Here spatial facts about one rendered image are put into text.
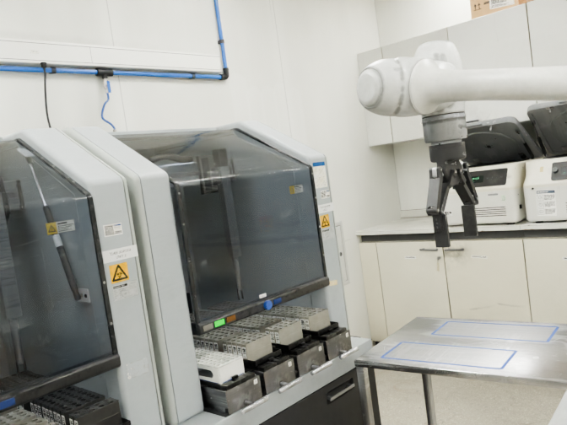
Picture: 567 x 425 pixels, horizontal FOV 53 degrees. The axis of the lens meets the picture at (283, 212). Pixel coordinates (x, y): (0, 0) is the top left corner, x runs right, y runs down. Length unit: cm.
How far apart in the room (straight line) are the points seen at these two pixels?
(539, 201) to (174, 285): 242
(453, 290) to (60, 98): 259
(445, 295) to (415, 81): 291
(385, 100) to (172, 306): 87
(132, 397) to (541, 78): 120
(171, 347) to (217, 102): 192
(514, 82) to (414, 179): 353
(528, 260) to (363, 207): 126
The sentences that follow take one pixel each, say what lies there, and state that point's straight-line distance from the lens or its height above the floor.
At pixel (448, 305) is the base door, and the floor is 39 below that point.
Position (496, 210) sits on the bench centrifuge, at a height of 99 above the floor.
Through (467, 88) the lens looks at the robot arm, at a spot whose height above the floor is 149.
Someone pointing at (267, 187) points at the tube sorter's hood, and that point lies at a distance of 186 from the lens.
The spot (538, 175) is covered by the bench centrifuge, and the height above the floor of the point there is 117.
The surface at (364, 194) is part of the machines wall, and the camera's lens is 424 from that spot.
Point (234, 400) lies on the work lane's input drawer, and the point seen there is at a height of 77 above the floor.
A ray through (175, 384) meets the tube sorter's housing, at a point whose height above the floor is 85.
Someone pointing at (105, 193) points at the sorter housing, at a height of 140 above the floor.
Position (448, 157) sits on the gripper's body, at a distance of 123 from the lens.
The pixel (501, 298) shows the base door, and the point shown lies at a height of 45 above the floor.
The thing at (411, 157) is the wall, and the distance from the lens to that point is 456.
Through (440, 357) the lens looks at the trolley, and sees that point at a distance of 169.
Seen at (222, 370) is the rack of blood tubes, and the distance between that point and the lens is 170.
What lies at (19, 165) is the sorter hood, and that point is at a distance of 162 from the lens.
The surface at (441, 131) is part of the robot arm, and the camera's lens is 122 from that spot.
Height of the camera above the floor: 139
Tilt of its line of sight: 4 degrees down
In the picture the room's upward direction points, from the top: 8 degrees counter-clockwise
